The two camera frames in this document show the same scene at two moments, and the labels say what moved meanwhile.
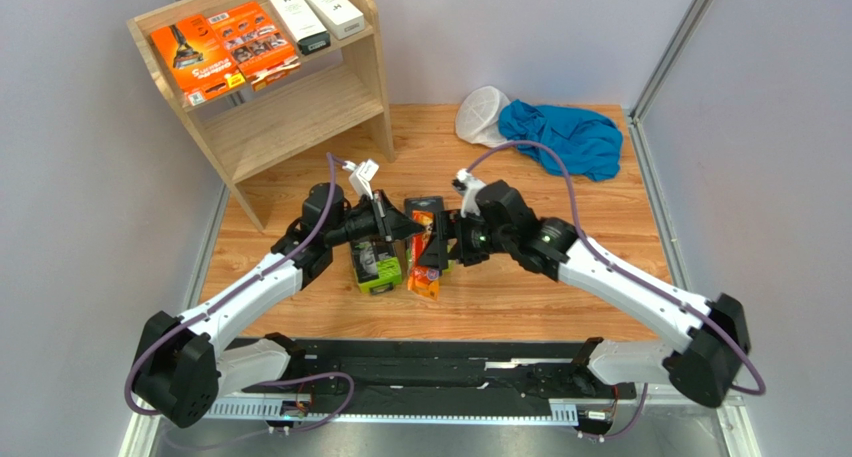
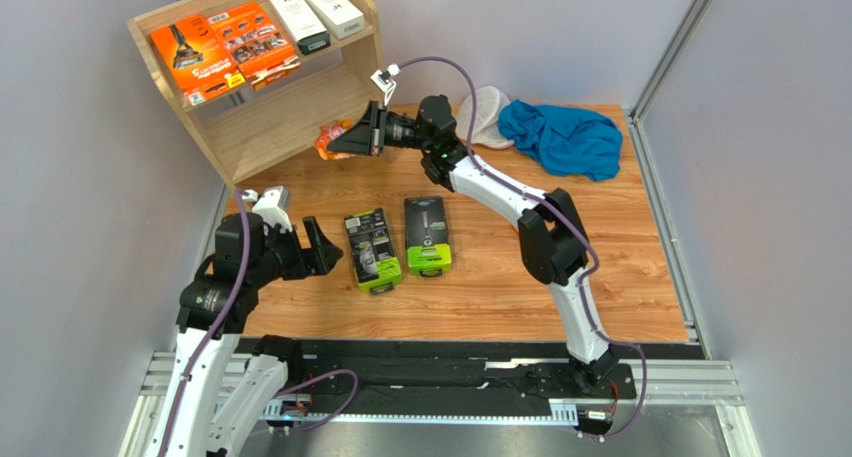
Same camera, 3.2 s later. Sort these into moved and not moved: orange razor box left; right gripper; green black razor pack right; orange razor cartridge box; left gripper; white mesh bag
Moved: left gripper; right gripper
Not moved: white mesh bag; orange razor box left; orange razor cartridge box; green black razor pack right
